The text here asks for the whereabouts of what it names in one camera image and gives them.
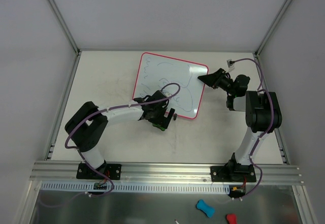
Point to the green whiteboard eraser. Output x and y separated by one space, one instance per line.
159 127

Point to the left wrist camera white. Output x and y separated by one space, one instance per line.
166 93

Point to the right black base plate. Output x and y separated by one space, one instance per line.
236 174

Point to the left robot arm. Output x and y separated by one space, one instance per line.
87 125

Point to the pink framed whiteboard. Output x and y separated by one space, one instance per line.
160 72

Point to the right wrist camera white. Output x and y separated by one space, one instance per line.
231 65

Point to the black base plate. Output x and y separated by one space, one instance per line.
236 174
113 171

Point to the white slotted cable duct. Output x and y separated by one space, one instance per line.
218 189

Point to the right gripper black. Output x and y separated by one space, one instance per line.
218 78

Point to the red eraser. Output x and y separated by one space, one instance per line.
231 219

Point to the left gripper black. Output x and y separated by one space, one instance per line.
164 117

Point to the blue eraser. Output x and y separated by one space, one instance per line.
205 208

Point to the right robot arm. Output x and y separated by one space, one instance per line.
262 116

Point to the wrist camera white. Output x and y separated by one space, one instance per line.
166 93
231 65

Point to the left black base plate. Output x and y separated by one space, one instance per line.
113 171

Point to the aluminium rail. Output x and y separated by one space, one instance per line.
164 173

